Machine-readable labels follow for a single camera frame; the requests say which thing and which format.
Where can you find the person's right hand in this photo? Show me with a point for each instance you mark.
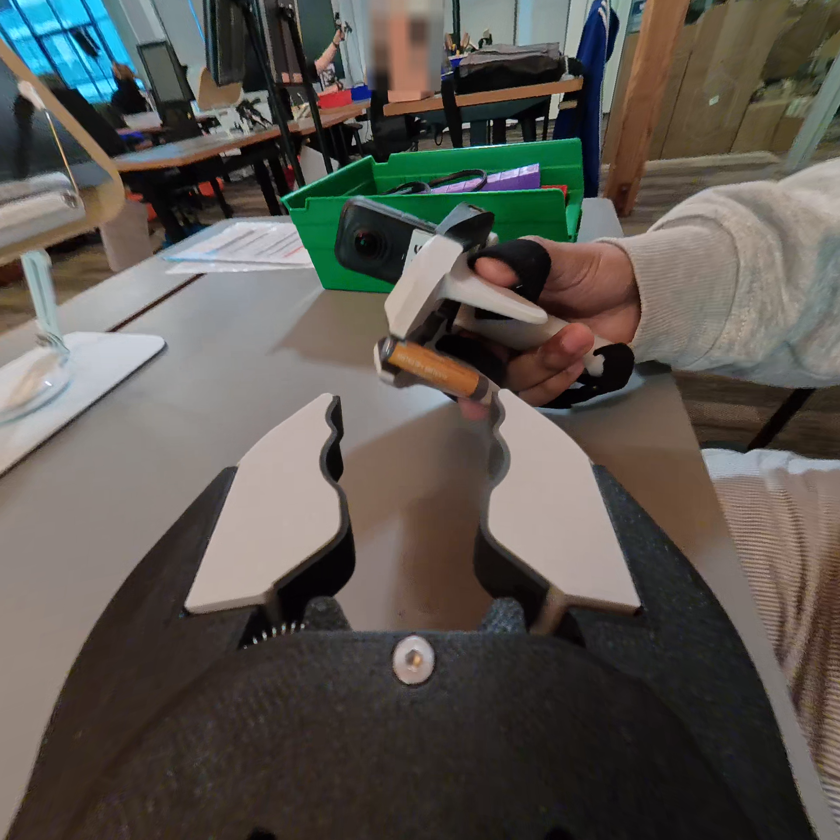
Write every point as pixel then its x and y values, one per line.
pixel 590 295

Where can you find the grey desk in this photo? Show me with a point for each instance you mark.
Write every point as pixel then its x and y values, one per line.
pixel 197 361

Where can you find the cardboard sheets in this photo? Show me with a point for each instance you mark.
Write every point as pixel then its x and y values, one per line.
pixel 735 79

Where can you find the black monitor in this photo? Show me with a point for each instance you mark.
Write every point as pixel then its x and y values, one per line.
pixel 164 79

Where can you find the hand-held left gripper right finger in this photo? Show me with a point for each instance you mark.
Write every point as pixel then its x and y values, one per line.
pixel 564 525

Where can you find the purple box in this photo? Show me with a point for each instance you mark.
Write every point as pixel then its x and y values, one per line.
pixel 505 177

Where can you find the red item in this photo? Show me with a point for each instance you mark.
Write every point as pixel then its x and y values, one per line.
pixel 554 191

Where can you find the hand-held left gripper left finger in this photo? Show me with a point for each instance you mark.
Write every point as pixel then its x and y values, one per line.
pixel 275 518

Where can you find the black bag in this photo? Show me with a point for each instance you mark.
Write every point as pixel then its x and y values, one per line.
pixel 508 65

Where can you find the printed paper sheet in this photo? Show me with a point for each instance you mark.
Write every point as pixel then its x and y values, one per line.
pixel 243 246

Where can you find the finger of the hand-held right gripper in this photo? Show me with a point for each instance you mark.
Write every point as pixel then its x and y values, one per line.
pixel 426 282
pixel 380 367

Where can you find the wood-rimmed screen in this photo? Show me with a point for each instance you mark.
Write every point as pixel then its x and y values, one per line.
pixel 39 144

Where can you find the long wood-top table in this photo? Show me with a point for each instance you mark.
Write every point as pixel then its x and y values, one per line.
pixel 216 141

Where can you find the clear stand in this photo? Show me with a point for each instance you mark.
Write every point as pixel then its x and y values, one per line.
pixel 43 302

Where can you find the green plastic bin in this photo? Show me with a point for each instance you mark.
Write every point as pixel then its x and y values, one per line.
pixel 315 249

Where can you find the blue garment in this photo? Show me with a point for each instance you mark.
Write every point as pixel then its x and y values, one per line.
pixel 590 79

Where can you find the person's grey sweatshirt torso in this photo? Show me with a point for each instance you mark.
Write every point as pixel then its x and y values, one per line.
pixel 787 590

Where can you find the black tripod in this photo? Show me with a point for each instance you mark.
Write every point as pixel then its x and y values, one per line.
pixel 282 79

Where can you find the person's right forearm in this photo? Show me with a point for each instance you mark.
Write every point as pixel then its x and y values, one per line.
pixel 735 282

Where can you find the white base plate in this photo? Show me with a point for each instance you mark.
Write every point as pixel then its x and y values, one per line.
pixel 111 367

